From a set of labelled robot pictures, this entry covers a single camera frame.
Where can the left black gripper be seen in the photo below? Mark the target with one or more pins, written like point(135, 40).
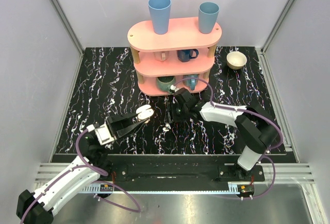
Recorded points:
point(112, 127)

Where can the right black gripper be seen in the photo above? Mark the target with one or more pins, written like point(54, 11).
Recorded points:
point(175, 103)

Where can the white earbud charging case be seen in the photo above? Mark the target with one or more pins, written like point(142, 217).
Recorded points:
point(144, 113)

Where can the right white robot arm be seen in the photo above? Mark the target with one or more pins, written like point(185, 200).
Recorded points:
point(254, 124)

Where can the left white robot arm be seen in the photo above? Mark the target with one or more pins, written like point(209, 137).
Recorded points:
point(90, 165)

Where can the light blue butterfly mug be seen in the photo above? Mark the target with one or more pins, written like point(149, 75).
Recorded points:
point(190, 81)

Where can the white earbud upper left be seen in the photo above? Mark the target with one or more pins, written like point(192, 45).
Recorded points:
point(167, 127)

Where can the green ceramic mug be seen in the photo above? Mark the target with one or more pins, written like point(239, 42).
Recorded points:
point(164, 83)

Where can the pink three-tier wooden shelf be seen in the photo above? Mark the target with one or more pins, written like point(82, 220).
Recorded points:
point(183, 33)

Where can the dark blue faceted mug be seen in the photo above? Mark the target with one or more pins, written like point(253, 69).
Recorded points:
point(187, 54)

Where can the beige mug on shelf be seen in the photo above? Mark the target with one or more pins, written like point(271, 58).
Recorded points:
point(161, 56)

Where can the cream ceramic bowl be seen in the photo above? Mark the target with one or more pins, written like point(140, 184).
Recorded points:
point(236, 60)

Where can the right blue plastic cup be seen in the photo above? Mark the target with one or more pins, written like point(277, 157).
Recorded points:
point(208, 13)

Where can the blue plastic cup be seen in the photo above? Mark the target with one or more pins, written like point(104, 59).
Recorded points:
point(160, 15)
point(208, 13)

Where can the left blue plastic cup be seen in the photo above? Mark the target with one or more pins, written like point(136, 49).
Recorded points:
point(160, 15)

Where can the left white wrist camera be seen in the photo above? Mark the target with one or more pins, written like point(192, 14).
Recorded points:
point(102, 132)

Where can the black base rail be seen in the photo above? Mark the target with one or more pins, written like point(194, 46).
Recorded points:
point(214, 167)

